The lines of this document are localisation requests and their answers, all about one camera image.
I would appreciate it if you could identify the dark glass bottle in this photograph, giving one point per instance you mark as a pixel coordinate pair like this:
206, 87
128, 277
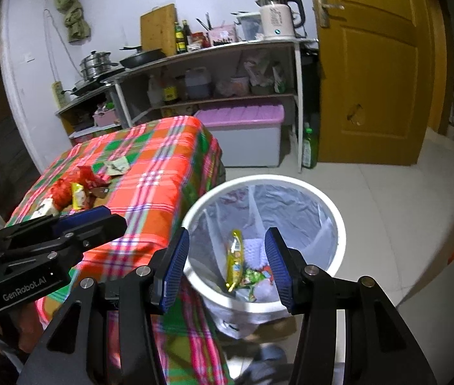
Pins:
187, 34

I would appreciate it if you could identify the white wall switch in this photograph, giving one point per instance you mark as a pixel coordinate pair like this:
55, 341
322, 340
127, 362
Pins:
29, 58

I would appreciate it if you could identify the green glass bottle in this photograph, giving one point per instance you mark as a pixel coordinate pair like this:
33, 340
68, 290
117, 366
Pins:
180, 40

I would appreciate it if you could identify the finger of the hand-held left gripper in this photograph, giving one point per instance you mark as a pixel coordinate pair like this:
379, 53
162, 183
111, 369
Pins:
82, 216
102, 230

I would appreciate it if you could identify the wooden cutting board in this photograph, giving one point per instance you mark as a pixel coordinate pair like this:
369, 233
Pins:
158, 30

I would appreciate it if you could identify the dark sauce bottle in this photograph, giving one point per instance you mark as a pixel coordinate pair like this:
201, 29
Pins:
170, 93

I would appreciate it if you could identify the green snack wrapper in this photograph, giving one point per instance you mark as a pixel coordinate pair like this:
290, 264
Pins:
255, 278

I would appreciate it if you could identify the wooden door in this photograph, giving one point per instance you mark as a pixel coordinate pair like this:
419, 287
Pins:
371, 80

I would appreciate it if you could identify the purple lid storage box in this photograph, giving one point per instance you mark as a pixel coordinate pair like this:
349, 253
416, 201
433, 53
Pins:
243, 114

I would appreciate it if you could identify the pink utensil holder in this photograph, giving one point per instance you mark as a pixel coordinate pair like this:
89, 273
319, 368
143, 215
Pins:
223, 35

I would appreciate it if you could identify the white electric kettle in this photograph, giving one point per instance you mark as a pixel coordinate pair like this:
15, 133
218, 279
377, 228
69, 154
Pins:
277, 20

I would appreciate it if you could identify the white plastic bottle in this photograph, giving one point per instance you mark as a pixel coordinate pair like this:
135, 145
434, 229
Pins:
155, 94

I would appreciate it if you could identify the yellow power strip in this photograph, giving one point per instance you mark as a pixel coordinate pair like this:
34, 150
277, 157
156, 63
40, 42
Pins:
56, 95

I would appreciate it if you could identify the black frying pan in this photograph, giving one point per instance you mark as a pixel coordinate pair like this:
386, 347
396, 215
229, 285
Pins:
142, 59

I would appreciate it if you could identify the steel steamer pot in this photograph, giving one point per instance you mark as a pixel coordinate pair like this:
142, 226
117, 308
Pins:
96, 66

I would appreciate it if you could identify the grey oil jug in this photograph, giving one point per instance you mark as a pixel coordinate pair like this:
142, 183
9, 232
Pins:
198, 85

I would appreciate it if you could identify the small yellow green wrapper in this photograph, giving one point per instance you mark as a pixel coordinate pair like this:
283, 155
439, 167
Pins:
78, 196

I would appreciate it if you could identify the plaid tablecloth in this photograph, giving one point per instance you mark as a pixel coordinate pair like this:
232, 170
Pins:
154, 168

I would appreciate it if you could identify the clear plastic cup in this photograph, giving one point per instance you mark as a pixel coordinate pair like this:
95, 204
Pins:
265, 290

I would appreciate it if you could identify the brown cardboard box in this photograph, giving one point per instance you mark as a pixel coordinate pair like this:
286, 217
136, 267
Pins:
279, 329

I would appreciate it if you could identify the small brown wrapper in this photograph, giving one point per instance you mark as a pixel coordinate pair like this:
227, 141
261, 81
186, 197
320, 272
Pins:
99, 191

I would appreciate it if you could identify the white shelf unit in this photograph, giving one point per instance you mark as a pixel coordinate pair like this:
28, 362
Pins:
227, 47

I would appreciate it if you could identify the clear plastic container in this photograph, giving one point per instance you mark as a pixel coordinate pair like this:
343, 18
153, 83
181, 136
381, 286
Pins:
249, 27

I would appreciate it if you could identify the white plastic bin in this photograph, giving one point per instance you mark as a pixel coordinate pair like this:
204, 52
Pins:
194, 276

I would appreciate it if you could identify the black induction cooker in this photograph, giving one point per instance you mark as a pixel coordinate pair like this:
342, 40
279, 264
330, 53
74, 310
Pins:
94, 83

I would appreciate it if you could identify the green hanging cloth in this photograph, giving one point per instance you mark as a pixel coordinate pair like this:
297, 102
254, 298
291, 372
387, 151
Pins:
72, 8

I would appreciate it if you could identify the red sauce jar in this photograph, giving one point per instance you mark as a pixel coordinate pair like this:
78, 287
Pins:
198, 41

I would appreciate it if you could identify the white snack packet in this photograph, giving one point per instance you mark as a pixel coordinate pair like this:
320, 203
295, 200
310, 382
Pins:
47, 207

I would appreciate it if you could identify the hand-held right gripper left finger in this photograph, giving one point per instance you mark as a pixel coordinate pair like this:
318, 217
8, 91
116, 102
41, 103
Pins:
174, 272

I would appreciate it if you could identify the purple foam fruit net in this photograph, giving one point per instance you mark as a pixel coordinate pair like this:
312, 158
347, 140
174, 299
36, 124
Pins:
255, 252

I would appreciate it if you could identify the yellow snack wrapper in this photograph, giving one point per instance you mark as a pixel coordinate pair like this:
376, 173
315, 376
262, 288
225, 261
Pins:
235, 256

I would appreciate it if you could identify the green plastic bottle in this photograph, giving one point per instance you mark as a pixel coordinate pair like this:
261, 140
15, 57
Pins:
310, 150

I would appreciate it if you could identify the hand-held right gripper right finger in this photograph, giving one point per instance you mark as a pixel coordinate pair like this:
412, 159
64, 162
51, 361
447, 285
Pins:
279, 272

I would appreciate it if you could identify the crumpled plastic bags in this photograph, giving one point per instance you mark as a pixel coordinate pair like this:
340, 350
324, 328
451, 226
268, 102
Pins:
265, 72

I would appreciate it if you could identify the pink basket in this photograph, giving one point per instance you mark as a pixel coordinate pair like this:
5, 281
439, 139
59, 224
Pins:
105, 116

